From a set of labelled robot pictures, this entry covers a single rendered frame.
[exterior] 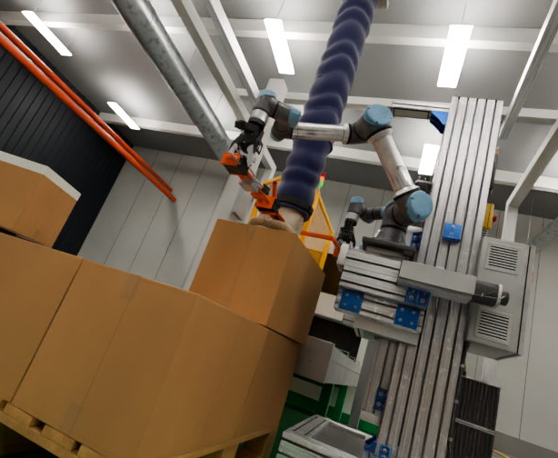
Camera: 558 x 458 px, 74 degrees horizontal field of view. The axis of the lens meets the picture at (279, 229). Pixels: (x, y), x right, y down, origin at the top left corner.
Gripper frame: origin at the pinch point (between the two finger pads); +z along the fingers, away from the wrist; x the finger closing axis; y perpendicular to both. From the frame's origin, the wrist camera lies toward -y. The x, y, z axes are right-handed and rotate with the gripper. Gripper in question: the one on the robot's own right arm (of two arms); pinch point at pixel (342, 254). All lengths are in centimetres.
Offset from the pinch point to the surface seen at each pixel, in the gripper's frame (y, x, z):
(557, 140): -154, 126, -204
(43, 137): -439, -1127, -302
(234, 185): -67, -134, -64
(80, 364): 119, -24, 80
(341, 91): 36, -18, -84
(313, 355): -8, -1, 57
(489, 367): -297, 117, 0
